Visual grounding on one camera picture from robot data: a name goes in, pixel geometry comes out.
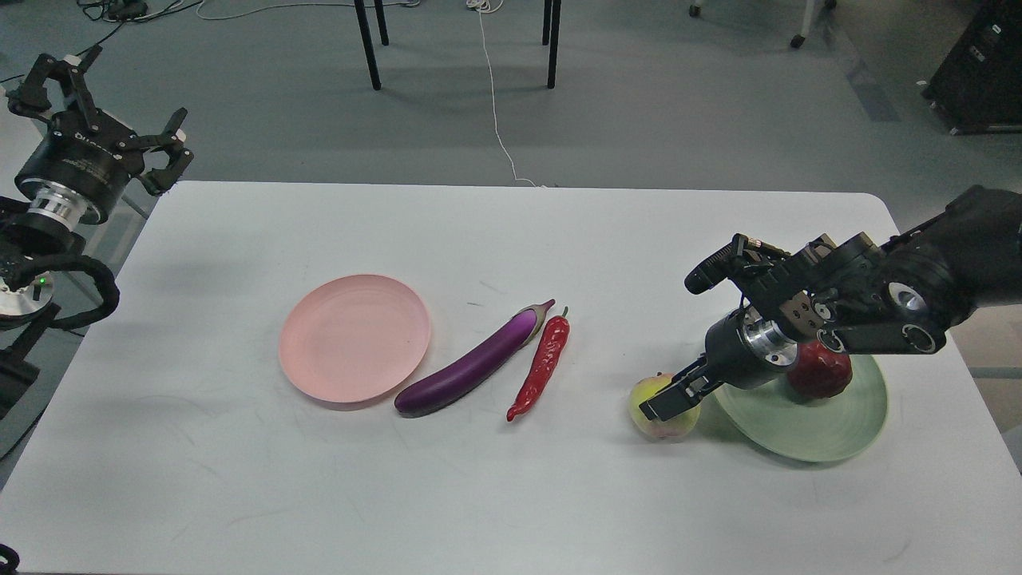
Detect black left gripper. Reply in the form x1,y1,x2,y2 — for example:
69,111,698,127
6,44,195,226

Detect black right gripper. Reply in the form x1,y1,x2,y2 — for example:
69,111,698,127
639,308,798,422

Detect yellow pink peach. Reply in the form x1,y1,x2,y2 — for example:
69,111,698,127
628,372,702,441

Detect red pomegranate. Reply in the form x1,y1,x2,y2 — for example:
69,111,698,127
787,341,853,399

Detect purple eggplant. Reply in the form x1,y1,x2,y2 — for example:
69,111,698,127
394,299,556,418

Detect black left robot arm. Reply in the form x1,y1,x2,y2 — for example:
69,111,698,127
1,45,194,414

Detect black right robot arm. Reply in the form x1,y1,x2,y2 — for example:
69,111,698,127
639,185,1021,422

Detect green plate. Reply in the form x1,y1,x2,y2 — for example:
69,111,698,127
712,355,889,463

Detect red chili pepper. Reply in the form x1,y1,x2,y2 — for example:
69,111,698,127
506,306,572,422

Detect black table legs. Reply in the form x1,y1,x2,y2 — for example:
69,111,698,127
353,0,563,91

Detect pink plate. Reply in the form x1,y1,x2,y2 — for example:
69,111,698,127
278,274,432,404

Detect black equipment case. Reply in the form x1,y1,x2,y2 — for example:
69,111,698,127
922,1,1021,135

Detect white floor cable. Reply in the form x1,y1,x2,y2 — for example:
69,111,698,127
467,0,548,188

